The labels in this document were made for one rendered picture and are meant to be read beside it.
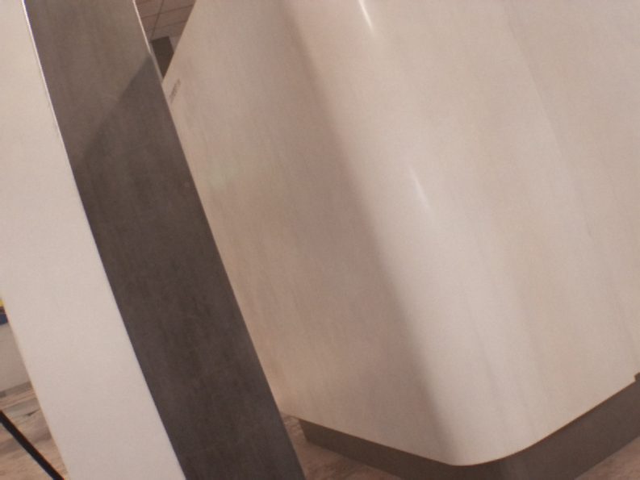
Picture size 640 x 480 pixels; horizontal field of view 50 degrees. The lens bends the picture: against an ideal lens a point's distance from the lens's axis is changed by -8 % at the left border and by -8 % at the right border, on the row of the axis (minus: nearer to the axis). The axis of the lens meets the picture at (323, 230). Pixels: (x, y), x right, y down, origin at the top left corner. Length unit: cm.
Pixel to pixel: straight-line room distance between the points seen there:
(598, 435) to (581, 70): 64
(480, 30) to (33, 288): 85
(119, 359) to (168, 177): 74
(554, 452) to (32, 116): 96
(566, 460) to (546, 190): 45
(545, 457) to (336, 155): 60
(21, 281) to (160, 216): 70
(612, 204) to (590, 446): 42
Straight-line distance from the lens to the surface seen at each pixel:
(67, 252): 61
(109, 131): 130
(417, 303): 111
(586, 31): 139
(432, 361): 113
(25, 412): 413
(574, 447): 129
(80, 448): 61
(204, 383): 128
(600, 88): 137
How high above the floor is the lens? 52
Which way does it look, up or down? 1 degrees up
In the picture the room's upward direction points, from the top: 20 degrees counter-clockwise
